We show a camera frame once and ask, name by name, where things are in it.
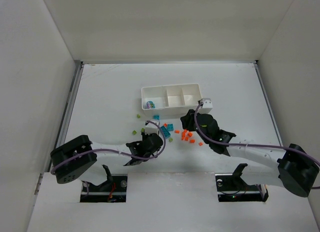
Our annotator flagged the small teal lego brick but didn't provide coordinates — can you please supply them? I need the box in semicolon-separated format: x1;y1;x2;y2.
167;123;174;132

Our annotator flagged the long teal lego brick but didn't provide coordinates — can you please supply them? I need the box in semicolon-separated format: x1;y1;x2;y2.
160;125;171;139

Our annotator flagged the teal penguin lego brick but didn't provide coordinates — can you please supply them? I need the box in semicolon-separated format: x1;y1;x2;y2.
146;100;156;109

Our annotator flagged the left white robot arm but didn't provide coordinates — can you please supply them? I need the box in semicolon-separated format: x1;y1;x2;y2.
50;133;166;184

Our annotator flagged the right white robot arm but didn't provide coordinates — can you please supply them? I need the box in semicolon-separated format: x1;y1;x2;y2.
180;109;320;198

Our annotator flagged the white three-compartment sorting tray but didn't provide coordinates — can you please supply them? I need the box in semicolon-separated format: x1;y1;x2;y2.
141;83;203;117

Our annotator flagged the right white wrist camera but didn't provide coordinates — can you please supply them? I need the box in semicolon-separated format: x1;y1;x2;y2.
198;98;213;114

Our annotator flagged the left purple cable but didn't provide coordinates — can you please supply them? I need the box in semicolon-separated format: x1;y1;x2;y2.
50;120;167;175

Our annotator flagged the purple cable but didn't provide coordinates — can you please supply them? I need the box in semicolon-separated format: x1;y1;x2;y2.
50;120;167;175
193;99;320;168

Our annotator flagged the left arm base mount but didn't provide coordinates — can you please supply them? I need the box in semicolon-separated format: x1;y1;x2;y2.
80;165;128;203

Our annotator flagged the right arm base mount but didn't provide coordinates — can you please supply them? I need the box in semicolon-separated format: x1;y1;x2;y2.
215;163;269;203

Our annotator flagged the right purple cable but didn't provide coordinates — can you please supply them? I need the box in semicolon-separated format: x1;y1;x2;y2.
193;99;320;168

